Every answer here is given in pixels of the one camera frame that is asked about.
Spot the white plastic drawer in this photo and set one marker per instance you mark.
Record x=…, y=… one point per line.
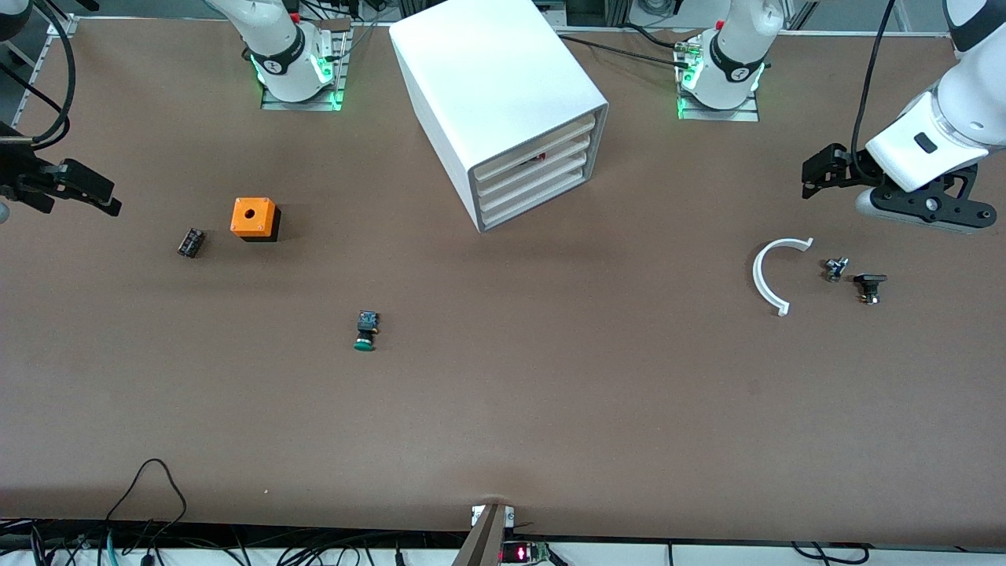
x=534, y=145
x=534, y=185
x=530, y=167
x=534, y=203

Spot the green push button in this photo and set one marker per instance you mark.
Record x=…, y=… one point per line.
x=365, y=330

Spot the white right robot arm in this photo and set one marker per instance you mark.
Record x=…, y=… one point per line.
x=287, y=47

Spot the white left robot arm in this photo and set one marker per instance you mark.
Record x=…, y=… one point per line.
x=739, y=47

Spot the white drawer cabinet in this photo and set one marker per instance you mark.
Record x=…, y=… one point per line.
x=487, y=71

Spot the small silver metal part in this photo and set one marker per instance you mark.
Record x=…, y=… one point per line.
x=835, y=269

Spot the white curved plastic arc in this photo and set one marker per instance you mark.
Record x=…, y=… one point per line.
x=759, y=275

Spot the small black terminal block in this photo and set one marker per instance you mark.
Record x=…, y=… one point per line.
x=191, y=243

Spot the small board with red light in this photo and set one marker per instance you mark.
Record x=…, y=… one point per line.
x=523, y=553

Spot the small black bracket part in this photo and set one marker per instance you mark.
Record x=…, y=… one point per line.
x=869, y=281

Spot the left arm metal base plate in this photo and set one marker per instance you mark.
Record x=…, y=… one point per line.
x=719, y=114

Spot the orange button enclosure box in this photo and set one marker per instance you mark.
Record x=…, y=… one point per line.
x=253, y=215

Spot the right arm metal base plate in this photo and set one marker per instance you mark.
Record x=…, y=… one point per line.
x=302, y=104

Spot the grey camera stand post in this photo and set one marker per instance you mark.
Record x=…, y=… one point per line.
x=483, y=542

